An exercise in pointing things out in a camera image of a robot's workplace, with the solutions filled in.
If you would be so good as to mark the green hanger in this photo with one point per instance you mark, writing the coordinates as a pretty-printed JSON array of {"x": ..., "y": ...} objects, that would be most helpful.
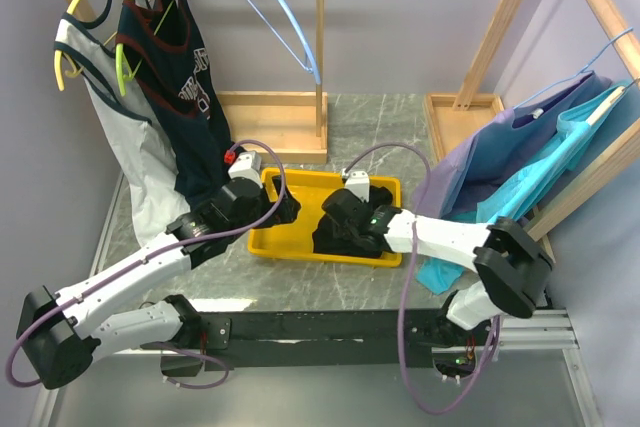
[{"x": 138, "y": 28}]

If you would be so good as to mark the left wooden clothes rack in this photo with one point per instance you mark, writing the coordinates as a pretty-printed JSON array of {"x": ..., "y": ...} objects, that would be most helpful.
[{"x": 293, "y": 123}]

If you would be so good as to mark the purple blue shirt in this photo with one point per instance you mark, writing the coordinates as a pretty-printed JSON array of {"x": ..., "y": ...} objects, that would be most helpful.
[{"x": 480, "y": 164}]

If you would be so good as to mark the cyan shirt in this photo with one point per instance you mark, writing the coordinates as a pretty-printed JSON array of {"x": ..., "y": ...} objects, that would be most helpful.
[{"x": 516, "y": 196}]

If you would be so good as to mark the navy jersey tank top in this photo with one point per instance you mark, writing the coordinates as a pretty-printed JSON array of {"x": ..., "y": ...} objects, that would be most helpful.
[{"x": 176, "y": 81}]

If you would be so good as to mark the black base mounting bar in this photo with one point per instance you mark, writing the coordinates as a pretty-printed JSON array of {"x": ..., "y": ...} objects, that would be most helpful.
[{"x": 331, "y": 338}]

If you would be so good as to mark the blue wire hanger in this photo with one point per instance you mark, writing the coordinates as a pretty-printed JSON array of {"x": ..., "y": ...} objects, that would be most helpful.
[{"x": 585, "y": 69}]

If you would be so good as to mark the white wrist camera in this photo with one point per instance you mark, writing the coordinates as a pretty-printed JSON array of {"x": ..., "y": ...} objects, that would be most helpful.
[
  {"x": 245, "y": 165},
  {"x": 357, "y": 182}
]

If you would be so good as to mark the white tank top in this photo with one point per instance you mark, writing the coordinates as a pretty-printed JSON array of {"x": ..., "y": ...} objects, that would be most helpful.
[{"x": 138, "y": 142}]

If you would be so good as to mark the yellow hanger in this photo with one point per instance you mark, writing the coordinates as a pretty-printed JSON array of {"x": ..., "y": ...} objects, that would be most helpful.
[{"x": 77, "y": 39}]

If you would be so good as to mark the wooden hanger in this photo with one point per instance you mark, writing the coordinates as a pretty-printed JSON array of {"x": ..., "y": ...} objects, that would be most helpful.
[{"x": 605, "y": 106}]

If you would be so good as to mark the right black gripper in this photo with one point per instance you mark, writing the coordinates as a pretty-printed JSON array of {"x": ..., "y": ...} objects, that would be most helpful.
[{"x": 343, "y": 229}]

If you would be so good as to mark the yellow plastic tray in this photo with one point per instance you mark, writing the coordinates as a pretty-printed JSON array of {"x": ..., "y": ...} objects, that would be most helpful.
[{"x": 294, "y": 241}]

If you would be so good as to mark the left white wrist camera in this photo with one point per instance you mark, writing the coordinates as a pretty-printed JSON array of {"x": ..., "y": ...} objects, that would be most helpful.
[{"x": 245, "y": 165}]

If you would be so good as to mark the black tank top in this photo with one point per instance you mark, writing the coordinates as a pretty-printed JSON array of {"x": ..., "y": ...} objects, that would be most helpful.
[{"x": 345, "y": 227}]

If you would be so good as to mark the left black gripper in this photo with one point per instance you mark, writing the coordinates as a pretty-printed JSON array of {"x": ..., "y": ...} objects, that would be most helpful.
[{"x": 286, "y": 212}]

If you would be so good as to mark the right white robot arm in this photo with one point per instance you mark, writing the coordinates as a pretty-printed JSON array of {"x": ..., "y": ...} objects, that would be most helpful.
[{"x": 513, "y": 269}]

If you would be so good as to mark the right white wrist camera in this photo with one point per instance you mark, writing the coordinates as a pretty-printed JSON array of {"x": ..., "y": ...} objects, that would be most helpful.
[{"x": 357, "y": 182}]

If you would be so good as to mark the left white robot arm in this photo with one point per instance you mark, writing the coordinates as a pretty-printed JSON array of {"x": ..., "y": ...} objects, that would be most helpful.
[{"x": 64, "y": 333}]

